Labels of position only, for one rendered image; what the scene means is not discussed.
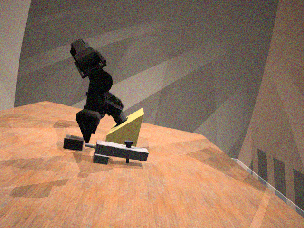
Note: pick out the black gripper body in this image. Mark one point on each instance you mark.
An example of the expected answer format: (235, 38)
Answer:
(90, 113)

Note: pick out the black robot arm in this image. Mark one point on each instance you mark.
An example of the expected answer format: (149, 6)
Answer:
(87, 61)

